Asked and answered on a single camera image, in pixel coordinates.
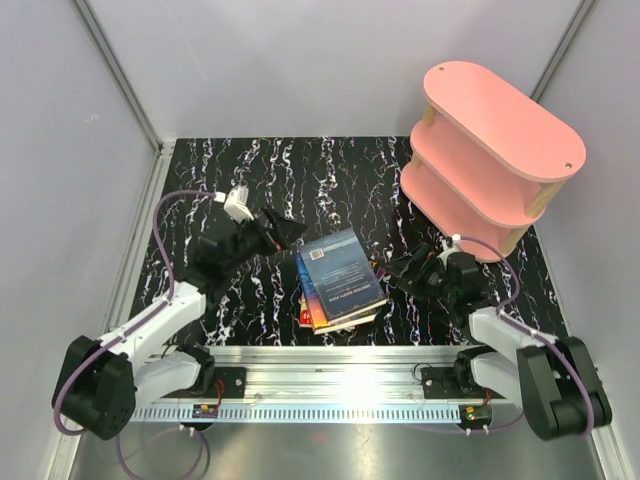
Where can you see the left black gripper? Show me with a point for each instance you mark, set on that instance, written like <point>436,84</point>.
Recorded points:
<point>281,226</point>

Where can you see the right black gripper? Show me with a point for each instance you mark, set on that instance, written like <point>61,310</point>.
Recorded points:
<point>423,258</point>

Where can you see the dark blue hardcover book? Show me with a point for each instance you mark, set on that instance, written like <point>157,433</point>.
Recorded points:
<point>341,275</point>

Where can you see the blue orange sunset paperback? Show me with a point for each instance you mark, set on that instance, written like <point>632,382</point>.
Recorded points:
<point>320,323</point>

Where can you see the red 13-storey treehouse book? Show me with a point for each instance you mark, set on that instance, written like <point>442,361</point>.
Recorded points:
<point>305,320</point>

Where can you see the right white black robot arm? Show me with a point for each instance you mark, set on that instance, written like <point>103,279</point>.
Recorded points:
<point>552,381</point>

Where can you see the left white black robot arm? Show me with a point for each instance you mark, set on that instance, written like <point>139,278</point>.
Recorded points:
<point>103,381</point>

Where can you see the black marble pattern mat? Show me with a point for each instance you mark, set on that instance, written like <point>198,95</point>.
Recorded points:
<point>328,183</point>

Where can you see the pink three-tier shelf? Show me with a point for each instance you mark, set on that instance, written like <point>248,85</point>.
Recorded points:
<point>486,158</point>

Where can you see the right small circuit board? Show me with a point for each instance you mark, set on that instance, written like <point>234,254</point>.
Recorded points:
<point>477,415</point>

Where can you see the small circuit board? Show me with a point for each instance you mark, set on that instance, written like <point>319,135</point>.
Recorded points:
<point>205,411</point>
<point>477,415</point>

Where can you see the left small circuit board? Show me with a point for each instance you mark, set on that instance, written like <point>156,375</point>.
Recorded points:
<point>205,411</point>

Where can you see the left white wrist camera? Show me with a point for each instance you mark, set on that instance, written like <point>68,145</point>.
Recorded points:
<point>235,204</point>

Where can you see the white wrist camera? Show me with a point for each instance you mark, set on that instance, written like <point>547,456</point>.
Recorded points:
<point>450,245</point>
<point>235,204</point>

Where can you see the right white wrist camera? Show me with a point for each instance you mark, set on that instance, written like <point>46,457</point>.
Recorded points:
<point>450,245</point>

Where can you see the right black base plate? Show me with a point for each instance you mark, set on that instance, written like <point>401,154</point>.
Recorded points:
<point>441,383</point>

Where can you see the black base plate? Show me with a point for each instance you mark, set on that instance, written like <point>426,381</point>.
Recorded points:
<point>228,381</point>
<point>441,383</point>

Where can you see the aluminium mounting rail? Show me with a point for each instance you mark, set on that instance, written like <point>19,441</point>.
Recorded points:
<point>357,376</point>

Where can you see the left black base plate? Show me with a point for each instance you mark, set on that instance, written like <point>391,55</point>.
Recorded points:
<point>228,381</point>

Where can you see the white slotted cable duct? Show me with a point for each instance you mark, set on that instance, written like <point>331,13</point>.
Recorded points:
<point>438,413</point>

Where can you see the left aluminium corner post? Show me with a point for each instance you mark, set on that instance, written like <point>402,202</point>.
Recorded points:
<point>110,59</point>

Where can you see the aluminium corner post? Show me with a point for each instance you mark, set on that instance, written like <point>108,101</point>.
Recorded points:
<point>110,59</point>
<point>577,22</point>

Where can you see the right aluminium corner post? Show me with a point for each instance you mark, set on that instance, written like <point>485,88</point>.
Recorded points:
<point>577,22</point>

